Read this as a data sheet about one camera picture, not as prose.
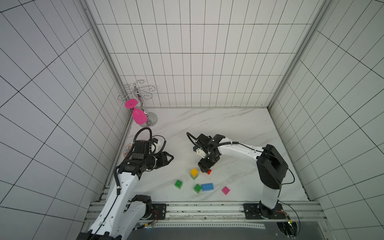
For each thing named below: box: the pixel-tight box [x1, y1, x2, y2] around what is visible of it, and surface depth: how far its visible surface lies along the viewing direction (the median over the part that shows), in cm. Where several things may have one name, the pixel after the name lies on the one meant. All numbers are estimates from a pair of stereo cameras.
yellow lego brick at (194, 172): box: [190, 168, 199, 178], surface depth 81 cm
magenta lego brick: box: [221, 186, 230, 196], surface depth 80 cm
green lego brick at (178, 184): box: [174, 179, 183, 190], surface depth 80 cm
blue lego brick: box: [201, 183, 214, 192], surface depth 81 cm
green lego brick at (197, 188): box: [193, 183, 202, 194], surface depth 79 cm
